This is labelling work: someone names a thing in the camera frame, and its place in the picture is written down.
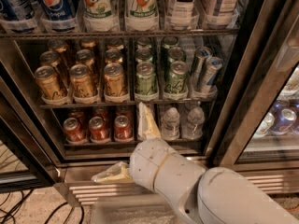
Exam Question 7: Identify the clear plastic bin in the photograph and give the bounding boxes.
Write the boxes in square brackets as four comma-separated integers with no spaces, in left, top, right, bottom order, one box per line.
[91,194,185,224]

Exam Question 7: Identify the fridge vent grille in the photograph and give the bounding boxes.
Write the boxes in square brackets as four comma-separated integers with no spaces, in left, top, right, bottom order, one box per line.
[69,175,283,205]

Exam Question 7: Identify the front right red can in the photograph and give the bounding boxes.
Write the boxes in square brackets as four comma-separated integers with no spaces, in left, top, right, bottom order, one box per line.
[114,115,133,140]

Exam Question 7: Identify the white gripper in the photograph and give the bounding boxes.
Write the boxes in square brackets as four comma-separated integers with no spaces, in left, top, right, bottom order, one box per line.
[92,103,176,191]

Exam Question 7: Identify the left 7up bottle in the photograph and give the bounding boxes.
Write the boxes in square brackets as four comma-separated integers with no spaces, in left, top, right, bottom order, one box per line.
[83,0,116,32]

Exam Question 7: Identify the left white label bottle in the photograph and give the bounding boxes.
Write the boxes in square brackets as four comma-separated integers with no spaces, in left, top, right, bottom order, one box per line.
[165,0,196,30]

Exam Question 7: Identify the water bottle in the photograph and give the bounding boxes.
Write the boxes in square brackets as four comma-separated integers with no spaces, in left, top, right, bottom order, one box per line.
[161,107,180,141]
[182,107,205,140]

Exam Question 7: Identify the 7up bottle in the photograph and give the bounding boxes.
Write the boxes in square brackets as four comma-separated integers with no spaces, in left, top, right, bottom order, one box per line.
[126,0,157,31]
[83,0,116,32]

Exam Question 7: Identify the front left red can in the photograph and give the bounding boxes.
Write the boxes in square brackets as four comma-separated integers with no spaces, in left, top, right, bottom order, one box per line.
[64,118,86,142]

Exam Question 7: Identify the right 7up bottle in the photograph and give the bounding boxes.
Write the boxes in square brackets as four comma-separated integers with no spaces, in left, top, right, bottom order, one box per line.
[126,0,157,31]

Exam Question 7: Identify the second row left orange can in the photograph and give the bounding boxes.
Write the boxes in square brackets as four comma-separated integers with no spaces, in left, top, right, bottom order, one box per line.
[39,50,69,86]

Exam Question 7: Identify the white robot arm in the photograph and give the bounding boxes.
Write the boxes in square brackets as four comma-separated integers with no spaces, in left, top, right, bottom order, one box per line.
[92,103,299,224]

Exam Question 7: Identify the second row middle orange can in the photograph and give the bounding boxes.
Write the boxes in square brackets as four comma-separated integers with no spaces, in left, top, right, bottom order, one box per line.
[76,49,96,75]

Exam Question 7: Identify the front right green can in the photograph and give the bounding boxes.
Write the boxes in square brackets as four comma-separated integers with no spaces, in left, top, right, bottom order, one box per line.
[164,61,188,94]

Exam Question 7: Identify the second row orange can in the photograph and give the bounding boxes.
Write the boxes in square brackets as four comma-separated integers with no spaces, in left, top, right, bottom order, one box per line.
[39,50,69,86]
[105,49,123,64]
[76,49,96,75]

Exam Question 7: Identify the green can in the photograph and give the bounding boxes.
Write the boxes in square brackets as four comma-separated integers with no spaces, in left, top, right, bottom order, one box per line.
[164,61,188,94]
[135,62,157,95]

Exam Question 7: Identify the left dark blue bottle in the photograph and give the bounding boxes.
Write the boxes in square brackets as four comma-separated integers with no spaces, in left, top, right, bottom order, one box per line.
[0,0,36,33]

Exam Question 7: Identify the right water bottle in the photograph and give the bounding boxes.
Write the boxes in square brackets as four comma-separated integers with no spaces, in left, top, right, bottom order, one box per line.
[182,107,205,140]

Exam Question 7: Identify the front middle red can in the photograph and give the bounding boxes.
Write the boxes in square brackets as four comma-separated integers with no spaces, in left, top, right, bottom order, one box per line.
[89,117,109,141]

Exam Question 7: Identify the pepsi can behind glass door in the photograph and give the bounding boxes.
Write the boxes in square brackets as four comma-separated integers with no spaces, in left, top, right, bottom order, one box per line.
[270,108,297,135]

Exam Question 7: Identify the slim silver blue can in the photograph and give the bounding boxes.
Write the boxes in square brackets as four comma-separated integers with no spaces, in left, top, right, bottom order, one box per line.
[197,56,223,93]
[191,47,212,87]

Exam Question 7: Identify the front left green can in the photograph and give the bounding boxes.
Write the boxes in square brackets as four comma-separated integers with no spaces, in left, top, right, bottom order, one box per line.
[135,62,157,95]

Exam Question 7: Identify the rear slim silver blue can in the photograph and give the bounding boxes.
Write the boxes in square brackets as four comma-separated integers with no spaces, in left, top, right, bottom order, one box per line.
[191,47,212,87]

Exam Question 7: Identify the second row right orange can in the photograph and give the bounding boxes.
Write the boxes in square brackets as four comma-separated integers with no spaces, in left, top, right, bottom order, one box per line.
[105,49,123,64]

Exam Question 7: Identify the black floor cables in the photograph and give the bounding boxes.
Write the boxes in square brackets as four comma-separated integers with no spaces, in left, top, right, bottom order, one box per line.
[0,189,85,224]

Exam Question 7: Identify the red can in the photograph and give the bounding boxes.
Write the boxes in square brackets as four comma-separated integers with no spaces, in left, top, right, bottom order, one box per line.
[89,117,109,141]
[114,115,133,140]
[64,118,86,142]

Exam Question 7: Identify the front slim silver blue can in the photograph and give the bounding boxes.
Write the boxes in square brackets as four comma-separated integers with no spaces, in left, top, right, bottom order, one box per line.
[197,56,223,93]

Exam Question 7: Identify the middle water bottle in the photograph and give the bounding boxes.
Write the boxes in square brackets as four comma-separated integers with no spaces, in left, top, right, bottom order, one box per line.
[161,107,180,141]

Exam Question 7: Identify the pepsi bottle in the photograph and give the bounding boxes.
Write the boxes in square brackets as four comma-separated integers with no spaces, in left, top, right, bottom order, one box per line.
[38,0,79,33]

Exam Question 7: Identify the right white label bottle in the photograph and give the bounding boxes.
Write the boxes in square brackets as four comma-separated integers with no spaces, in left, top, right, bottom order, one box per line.
[202,0,237,29]

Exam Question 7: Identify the white label bottle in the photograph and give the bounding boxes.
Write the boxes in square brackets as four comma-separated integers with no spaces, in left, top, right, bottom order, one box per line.
[165,0,196,30]
[202,0,237,29]

